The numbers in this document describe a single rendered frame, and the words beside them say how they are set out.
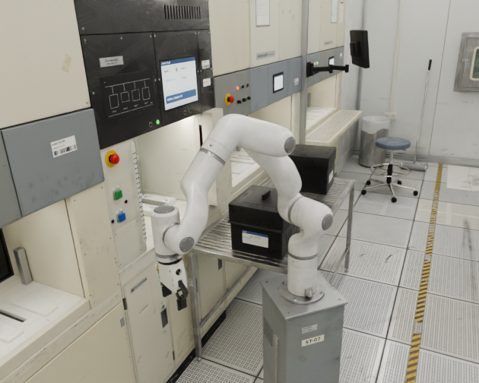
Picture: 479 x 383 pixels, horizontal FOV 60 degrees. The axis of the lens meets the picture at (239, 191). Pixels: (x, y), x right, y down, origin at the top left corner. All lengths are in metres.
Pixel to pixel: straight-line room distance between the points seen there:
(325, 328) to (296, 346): 0.14
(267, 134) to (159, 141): 1.22
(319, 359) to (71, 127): 1.35
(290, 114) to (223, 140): 2.37
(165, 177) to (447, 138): 4.41
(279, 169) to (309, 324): 0.67
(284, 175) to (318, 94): 3.66
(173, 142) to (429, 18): 4.26
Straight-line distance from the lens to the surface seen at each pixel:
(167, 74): 1.97
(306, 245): 1.65
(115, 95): 1.70
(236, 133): 1.27
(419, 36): 6.00
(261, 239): 2.03
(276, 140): 1.31
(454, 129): 6.13
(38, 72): 1.47
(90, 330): 1.82
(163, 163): 2.48
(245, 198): 2.08
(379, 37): 6.05
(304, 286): 1.76
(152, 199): 2.46
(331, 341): 1.90
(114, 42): 1.71
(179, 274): 1.30
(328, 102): 5.06
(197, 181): 1.23
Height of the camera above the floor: 1.82
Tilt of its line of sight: 22 degrees down
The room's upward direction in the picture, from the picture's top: 2 degrees counter-clockwise
